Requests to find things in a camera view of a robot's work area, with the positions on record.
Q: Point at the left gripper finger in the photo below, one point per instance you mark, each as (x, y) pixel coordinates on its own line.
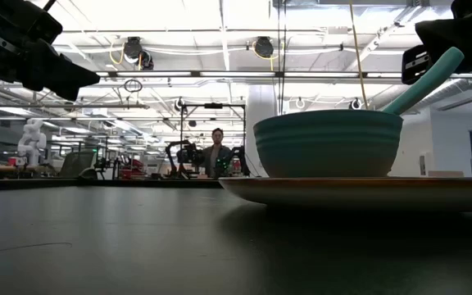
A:
(60, 75)

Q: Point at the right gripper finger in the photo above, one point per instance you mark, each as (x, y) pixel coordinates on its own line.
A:
(449, 33)

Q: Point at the teal bowl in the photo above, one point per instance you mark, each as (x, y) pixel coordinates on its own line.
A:
(326, 143)

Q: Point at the grey office chair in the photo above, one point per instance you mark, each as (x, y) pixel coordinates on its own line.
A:
(76, 164)

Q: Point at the black robot rig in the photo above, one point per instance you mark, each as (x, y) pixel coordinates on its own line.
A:
(184, 155)

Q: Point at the long ceiling light bar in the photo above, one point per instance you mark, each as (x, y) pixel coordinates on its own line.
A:
(236, 74)

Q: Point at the person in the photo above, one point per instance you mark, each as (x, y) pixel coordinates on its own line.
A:
(216, 157)

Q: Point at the orange plate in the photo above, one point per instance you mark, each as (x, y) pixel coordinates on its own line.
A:
(363, 194)

